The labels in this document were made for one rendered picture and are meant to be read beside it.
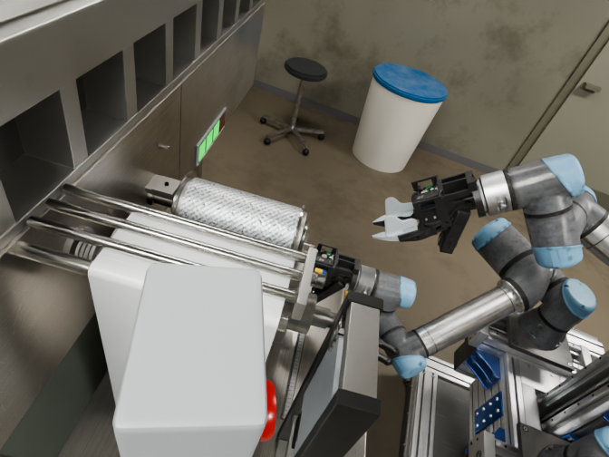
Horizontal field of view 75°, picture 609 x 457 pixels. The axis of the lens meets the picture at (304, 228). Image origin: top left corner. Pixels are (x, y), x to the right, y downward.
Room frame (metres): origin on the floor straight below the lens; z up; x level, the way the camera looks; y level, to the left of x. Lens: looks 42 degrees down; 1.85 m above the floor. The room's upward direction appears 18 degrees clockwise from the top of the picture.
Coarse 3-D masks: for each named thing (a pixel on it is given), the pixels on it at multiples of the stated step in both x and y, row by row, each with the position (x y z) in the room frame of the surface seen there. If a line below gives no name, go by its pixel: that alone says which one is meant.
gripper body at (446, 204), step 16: (432, 176) 0.68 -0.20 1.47; (464, 176) 0.66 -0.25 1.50; (416, 192) 0.65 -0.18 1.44; (432, 192) 0.63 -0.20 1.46; (448, 192) 0.64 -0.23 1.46; (464, 192) 0.63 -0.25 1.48; (416, 208) 0.61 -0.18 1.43; (432, 208) 0.61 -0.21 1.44; (448, 208) 0.63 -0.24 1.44; (464, 208) 0.63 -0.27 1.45; (480, 208) 0.61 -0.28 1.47; (432, 224) 0.61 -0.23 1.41; (448, 224) 0.61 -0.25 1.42
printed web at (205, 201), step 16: (192, 192) 0.60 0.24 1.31; (208, 192) 0.61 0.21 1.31; (224, 192) 0.62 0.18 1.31; (240, 192) 0.64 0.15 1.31; (192, 208) 0.57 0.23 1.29; (208, 208) 0.58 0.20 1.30; (224, 208) 0.59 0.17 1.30; (240, 208) 0.60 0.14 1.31; (256, 208) 0.61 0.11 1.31; (272, 208) 0.62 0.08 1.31; (288, 208) 0.64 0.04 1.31; (208, 224) 0.56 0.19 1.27; (224, 224) 0.57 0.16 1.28; (240, 224) 0.58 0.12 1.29; (256, 224) 0.58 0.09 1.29; (272, 224) 0.59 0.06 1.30; (288, 224) 0.60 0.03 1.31; (272, 240) 0.57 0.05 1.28; (288, 240) 0.58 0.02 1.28
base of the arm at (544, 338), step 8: (528, 312) 1.04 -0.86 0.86; (536, 312) 1.01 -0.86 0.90; (520, 320) 1.02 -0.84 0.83; (528, 320) 1.00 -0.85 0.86; (536, 320) 0.98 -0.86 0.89; (544, 320) 0.97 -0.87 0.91; (520, 328) 0.99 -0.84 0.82; (528, 328) 0.97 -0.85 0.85; (536, 328) 0.97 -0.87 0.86; (544, 328) 0.96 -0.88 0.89; (552, 328) 0.95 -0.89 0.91; (528, 336) 0.95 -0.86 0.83; (536, 336) 0.95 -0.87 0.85; (544, 336) 0.94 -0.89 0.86; (552, 336) 0.94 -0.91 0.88; (560, 336) 0.95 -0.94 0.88; (536, 344) 0.94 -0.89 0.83; (544, 344) 0.93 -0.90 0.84; (552, 344) 0.93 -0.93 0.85; (560, 344) 0.95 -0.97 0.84
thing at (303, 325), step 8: (288, 288) 0.39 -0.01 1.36; (312, 296) 0.39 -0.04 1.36; (288, 304) 0.37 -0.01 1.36; (312, 304) 0.38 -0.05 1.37; (288, 312) 0.36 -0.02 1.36; (304, 312) 0.36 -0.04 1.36; (312, 312) 0.37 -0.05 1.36; (288, 320) 0.35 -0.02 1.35; (296, 320) 0.35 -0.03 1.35; (304, 320) 0.36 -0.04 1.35; (312, 320) 0.36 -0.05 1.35; (288, 328) 0.35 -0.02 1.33; (296, 328) 0.35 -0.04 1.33; (304, 328) 0.35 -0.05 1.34
